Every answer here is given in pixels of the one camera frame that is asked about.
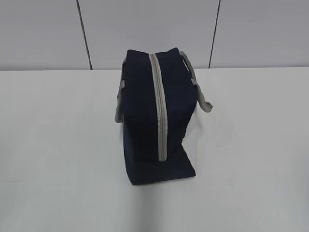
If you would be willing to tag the navy blue lunch bag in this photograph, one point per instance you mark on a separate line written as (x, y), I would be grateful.
(157, 96)

